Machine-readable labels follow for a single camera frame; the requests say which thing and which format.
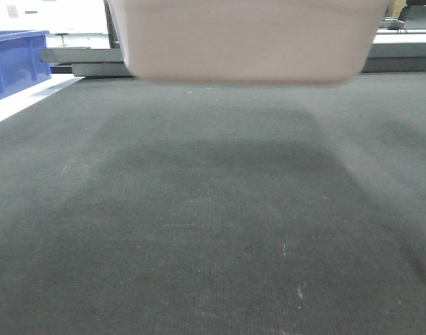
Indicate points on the pale pink storage bin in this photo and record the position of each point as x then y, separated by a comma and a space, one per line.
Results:
251, 42

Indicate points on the dark grey table mat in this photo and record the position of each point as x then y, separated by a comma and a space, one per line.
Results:
129, 207

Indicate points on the blue plastic crate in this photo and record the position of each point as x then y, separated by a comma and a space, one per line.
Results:
21, 66

